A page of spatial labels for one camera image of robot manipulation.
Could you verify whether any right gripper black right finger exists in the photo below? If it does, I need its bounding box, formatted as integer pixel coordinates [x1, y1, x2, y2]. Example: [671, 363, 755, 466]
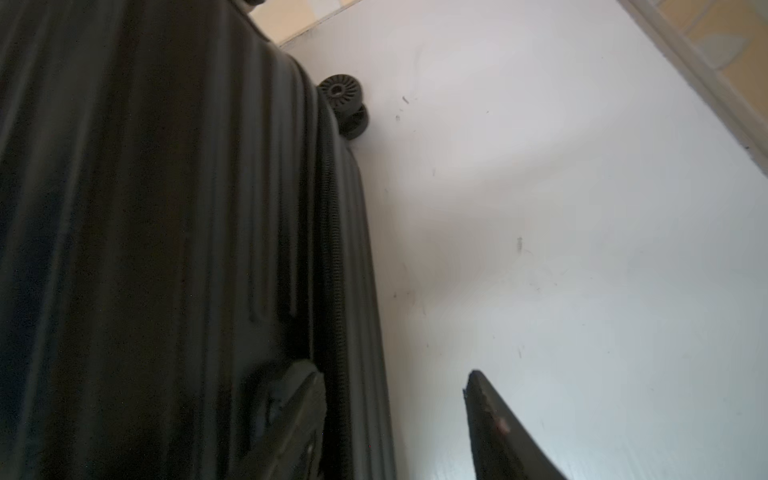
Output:
[464, 370, 565, 480]

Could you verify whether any black hard-shell suitcase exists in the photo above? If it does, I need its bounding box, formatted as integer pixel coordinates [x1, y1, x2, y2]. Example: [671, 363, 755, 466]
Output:
[1, 1, 396, 479]

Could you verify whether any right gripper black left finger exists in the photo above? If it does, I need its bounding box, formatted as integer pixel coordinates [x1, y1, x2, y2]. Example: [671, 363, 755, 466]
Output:
[230, 359, 327, 479]

